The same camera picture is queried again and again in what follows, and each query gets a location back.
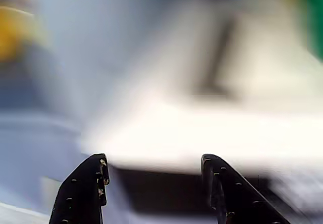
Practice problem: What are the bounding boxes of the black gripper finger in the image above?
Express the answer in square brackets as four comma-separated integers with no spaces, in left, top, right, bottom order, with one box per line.
[201,154,291,224]
[49,153,110,224]

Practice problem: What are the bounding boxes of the gold toy telephone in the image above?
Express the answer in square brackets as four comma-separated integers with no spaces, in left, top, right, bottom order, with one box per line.
[0,6,48,61]

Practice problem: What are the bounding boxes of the green plastic pitcher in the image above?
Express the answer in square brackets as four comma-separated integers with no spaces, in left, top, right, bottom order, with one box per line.
[299,0,323,63]

